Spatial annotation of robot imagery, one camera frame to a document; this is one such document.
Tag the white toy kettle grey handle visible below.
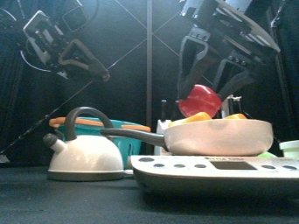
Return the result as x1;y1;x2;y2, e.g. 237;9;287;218
41;106;127;182

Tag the white toy knife block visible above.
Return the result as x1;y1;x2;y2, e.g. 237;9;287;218
153;118;175;157

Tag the green toy piece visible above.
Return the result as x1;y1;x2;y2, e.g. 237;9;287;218
256;151;279;159

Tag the grey metal frame pole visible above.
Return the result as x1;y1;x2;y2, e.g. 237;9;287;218
144;0;155;130

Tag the yellow toy food piece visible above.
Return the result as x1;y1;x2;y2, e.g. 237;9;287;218
223;113;248;121
167;111;213;128

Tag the white toy stove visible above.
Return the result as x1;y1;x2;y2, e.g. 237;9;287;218
128;154;299;203

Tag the black toy knife handle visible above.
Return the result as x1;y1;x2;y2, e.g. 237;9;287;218
172;100;181;121
160;99;169;121

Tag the white pot with grey handle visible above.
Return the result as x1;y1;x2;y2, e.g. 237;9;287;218
99;117;275;158

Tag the light green cup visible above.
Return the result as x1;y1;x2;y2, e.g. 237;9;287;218
277;139;299;159

